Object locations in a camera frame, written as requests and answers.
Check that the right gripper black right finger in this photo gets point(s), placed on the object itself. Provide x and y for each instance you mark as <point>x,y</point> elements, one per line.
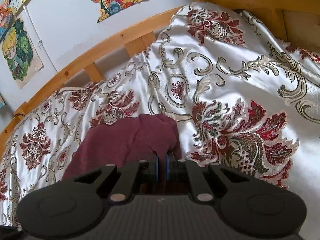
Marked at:
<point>248,205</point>

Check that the wooden bed frame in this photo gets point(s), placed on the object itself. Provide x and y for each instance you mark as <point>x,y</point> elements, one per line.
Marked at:
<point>137,37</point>

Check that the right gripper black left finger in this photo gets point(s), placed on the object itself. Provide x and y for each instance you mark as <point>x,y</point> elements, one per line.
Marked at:
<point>75,206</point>

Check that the green cartoon girl poster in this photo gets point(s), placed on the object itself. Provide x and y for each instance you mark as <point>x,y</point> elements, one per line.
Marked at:
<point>20,54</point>

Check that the white floral satin bedspread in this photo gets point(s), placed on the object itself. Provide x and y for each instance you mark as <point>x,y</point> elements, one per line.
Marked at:
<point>238,95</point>

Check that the maroon small cloth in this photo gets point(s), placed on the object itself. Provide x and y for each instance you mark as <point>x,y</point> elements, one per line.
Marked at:
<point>125,141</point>

